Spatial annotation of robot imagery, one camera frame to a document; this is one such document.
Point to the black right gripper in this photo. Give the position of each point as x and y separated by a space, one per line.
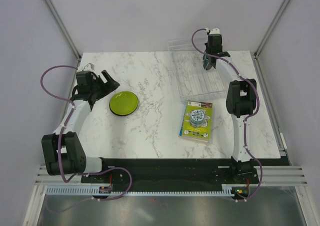
205 43

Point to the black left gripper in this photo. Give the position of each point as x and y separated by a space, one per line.
108 87

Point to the dark green plate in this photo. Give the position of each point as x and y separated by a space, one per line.
208 62

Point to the green cover book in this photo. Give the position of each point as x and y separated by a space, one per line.
197 121

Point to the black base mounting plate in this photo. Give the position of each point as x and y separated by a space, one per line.
169 174

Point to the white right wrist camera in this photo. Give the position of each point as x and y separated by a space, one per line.
214 31

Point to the lime green plate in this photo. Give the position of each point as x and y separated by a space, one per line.
124 97

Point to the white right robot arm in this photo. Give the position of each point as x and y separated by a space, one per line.
241 101

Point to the yellow brown patterned plate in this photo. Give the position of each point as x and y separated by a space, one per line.
123 109

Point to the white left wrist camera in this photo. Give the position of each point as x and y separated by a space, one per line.
87 67

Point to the white slotted cable duct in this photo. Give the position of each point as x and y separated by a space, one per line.
95 190

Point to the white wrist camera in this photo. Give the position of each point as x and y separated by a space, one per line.
87 67
214 31

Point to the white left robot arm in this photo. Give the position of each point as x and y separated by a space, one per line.
62 150

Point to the white wire dish rack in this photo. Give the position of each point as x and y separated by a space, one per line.
191 80

